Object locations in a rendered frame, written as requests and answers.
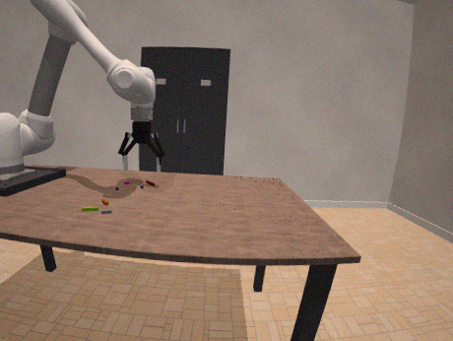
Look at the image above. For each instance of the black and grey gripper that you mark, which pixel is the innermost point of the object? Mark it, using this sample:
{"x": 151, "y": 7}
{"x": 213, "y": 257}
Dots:
{"x": 141, "y": 136}

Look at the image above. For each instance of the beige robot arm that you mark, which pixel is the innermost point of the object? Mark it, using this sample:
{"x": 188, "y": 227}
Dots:
{"x": 36, "y": 134}

